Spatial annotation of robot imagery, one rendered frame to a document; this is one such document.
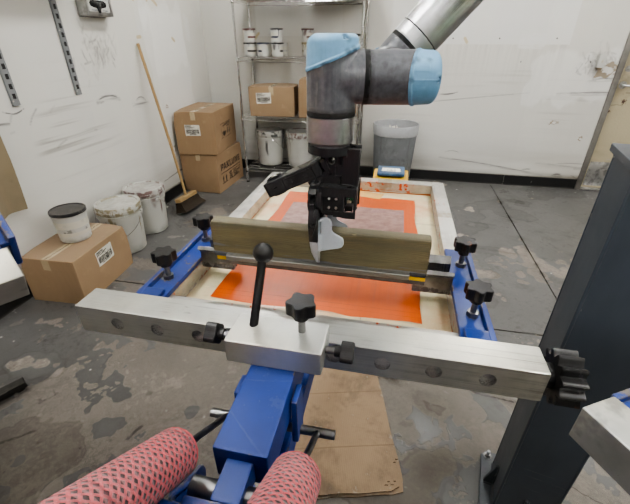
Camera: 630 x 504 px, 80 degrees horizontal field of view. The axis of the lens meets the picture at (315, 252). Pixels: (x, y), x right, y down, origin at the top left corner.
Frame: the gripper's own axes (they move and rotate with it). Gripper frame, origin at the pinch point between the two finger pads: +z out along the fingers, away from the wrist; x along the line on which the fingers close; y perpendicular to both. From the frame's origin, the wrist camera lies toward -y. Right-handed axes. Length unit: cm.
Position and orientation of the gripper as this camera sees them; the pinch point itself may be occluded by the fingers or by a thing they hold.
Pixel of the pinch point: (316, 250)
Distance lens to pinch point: 71.0
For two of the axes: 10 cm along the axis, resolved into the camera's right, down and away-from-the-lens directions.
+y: 9.8, 1.0, -1.8
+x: 2.0, -4.8, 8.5
